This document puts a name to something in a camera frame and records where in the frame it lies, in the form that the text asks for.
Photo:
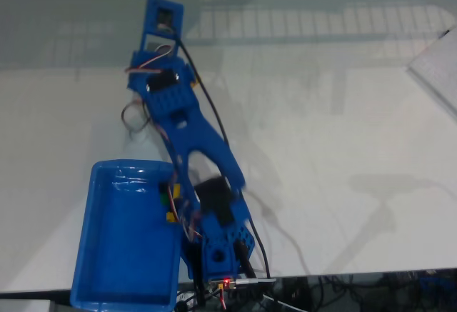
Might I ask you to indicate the black lego brick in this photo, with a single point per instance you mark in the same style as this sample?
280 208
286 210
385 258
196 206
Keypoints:
162 187

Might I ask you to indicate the long yellow lego brick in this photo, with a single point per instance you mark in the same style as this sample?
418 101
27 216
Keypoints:
175 190

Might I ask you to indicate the green lego brick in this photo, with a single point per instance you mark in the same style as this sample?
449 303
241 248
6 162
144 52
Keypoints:
164 200

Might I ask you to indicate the small yellow lego brick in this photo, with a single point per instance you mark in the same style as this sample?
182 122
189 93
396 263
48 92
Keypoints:
171 217

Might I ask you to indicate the blue plastic bin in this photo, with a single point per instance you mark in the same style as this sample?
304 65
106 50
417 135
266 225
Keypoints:
121 240

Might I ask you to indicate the black table clamp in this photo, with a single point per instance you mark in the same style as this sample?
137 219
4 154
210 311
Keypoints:
246 260
197 265

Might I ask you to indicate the controller board with red light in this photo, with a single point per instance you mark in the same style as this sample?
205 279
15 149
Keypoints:
223 283

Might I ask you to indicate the white grid board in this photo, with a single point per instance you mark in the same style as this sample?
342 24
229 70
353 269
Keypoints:
437 69

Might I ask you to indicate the blue object under table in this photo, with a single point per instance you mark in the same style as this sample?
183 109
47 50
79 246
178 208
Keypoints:
437 283

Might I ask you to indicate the black camera module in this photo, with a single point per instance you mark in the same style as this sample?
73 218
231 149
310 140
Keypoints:
166 18

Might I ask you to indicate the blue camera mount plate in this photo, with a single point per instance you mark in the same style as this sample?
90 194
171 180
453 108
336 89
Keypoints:
154 8

